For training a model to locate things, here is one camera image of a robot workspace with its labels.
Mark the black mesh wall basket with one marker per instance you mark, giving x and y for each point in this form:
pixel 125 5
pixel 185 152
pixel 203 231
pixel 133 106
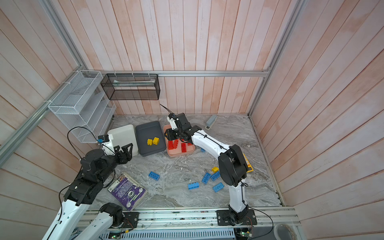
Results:
pixel 131 87

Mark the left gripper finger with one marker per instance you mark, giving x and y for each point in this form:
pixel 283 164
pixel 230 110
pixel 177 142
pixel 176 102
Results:
pixel 119 153
pixel 127 152

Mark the dark grey plastic tray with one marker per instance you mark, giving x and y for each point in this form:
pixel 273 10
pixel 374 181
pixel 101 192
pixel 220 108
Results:
pixel 149 131

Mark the yellow calculator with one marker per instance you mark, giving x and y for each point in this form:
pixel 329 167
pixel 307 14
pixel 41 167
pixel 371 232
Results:
pixel 250 168

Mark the light blue lego brick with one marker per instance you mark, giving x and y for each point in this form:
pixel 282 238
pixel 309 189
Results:
pixel 218 187
pixel 193 186

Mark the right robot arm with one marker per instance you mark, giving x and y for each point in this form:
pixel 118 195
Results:
pixel 233 167

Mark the pink plastic tray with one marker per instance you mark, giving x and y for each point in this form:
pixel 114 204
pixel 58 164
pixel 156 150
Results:
pixel 178 152

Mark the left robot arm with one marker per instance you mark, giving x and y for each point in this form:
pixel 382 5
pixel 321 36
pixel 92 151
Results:
pixel 97 166

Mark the purple book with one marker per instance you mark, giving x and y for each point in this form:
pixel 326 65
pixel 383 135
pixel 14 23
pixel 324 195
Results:
pixel 127 191

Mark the white wire mesh shelf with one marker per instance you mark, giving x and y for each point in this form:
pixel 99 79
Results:
pixel 82 108

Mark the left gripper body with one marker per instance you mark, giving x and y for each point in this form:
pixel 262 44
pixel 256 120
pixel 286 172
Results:
pixel 120 158

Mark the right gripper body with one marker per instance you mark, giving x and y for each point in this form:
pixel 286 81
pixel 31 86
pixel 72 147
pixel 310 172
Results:
pixel 180 134

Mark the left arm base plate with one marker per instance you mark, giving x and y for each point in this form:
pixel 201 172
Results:
pixel 125 220

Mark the white plastic tray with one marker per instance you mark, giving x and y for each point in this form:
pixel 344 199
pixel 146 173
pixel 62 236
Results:
pixel 123 136

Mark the red lego brick front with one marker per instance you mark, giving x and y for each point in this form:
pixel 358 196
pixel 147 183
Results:
pixel 184 147

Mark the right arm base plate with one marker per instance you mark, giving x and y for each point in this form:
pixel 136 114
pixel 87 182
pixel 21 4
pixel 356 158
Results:
pixel 231 218

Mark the aluminium rail frame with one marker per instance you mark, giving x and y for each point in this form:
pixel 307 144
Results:
pixel 206 218

